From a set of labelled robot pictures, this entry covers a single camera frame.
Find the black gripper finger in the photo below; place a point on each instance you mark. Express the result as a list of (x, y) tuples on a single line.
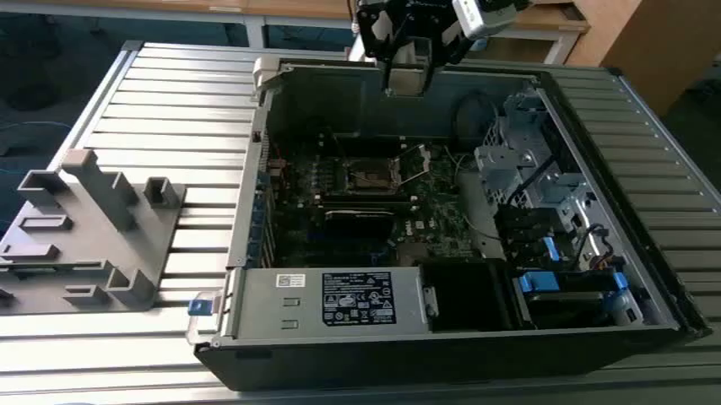
[(376, 48), (444, 46)]

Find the grey parts rack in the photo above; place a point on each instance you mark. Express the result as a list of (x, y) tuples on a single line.
[(101, 236)]

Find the hard disk in blue carrier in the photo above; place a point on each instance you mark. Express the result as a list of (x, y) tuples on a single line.
[(538, 282)]

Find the black graphics card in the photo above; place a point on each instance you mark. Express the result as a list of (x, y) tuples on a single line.
[(358, 232)]

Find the metal locking lever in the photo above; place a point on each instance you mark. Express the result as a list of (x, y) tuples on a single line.
[(376, 179)]

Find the green motherboard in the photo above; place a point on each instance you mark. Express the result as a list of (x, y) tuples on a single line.
[(444, 219)]

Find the wooden desk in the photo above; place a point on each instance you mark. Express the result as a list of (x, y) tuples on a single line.
[(554, 23), (140, 5)]

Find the brown chipset heatsink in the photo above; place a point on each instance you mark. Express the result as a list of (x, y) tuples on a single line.
[(411, 252)]

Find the metal drive cage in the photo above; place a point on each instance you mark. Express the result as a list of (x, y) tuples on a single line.
[(501, 162)]

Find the wooden cabinet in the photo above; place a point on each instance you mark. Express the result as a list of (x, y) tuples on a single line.
[(647, 42)]

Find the black PC case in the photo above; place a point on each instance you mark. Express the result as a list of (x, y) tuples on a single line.
[(394, 363)]

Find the beige case latch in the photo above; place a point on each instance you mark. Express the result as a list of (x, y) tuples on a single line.
[(263, 67)]

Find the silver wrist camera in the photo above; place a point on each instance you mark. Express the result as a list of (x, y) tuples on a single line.
[(481, 19)]

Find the silver power supply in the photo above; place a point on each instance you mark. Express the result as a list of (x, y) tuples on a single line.
[(264, 304)]

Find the blue disk carrier clip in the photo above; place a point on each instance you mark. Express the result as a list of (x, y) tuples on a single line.
[(551, 249)]

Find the blue case latch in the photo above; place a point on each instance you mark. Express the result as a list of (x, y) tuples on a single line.
[(199, 306)]

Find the black RAM slot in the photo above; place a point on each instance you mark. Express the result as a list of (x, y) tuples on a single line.
[(366, 196)]

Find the CPU socket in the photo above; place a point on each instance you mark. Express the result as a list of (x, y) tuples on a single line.
[(371, 171)]

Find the silver CPU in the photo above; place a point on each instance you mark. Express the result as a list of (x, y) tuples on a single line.
[(406, 82)]

